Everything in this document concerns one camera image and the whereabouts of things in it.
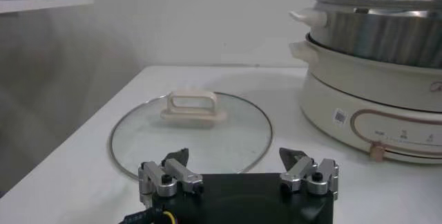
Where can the white side table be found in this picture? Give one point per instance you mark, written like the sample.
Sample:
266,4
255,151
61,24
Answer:
41,3

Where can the cream electric cooker base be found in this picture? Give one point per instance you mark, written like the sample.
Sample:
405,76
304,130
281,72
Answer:
345,90

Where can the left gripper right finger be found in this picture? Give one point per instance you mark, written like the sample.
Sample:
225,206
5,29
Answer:
317,178

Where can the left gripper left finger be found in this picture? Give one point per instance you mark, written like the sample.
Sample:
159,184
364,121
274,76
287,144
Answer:
162,180

